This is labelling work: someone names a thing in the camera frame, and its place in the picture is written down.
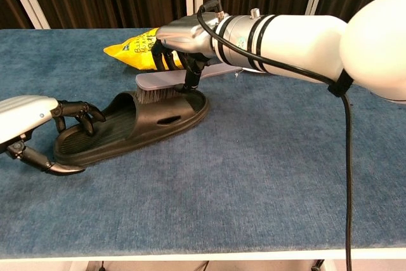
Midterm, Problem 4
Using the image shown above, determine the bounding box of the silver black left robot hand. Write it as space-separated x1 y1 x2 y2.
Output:
0 94 107 177

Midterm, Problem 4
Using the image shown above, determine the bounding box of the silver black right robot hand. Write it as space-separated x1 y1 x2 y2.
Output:
152 11 223 93

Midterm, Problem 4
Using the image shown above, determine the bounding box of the white scrub brush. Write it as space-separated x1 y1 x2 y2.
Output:
135 62 244 105

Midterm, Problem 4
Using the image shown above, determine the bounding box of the black rubber slipper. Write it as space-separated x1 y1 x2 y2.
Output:
52 88 211 169

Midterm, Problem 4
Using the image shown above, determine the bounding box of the yellow snack bag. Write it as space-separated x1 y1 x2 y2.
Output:
103 27 187 72

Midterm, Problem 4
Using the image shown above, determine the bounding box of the blue table mat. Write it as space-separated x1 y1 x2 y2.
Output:
0 27 406 258

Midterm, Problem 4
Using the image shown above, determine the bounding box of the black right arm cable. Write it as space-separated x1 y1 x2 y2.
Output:
196 0 355 271

